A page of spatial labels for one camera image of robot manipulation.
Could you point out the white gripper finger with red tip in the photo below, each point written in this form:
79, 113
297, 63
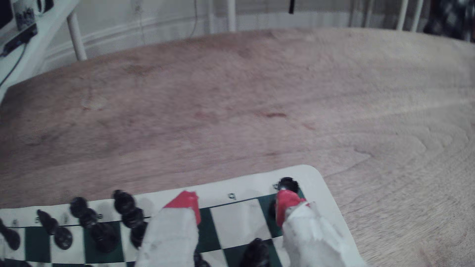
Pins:
170, 237
311, 241

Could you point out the black chess bishop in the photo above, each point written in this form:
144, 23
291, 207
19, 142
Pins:
63, 237
256, 254

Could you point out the black chess pawn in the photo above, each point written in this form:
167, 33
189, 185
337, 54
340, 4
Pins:
201, 260

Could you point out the black chess queen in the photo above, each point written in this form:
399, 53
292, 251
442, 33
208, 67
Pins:
131, 217

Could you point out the black chess rook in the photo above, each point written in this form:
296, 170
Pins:
288, 184

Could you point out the black chess king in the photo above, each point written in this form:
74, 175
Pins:
104, 237

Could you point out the green and white chess mat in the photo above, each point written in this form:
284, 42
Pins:
241, 218

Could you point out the white side table leg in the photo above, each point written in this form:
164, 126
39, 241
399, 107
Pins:
77, 37

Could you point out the white furniture leg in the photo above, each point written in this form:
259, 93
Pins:
231, 15
418, 13
402, 15

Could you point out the small black hanging object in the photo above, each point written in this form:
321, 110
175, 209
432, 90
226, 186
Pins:
291, 6

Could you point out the white side table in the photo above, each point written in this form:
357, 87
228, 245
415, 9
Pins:
48, 26

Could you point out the black power strip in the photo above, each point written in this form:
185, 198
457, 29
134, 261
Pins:
20, 39

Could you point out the dark patterned cloth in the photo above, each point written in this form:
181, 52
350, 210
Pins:
451, 16

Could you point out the white electronic box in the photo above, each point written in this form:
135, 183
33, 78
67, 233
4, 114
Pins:
24, 15

